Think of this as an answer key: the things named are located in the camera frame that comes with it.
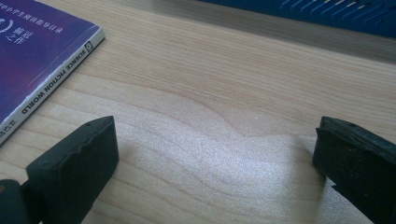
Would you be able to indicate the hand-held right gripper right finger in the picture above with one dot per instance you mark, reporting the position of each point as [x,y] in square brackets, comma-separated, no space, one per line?
[358,168]

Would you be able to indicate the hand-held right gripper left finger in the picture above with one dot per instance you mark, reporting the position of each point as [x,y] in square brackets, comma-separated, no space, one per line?
[77,168]

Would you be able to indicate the purple paperback book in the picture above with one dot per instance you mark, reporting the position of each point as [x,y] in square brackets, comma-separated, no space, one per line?
[34,46]

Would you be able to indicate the blue perforated metal book rack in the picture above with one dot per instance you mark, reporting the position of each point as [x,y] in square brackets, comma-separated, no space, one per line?
[311,12]

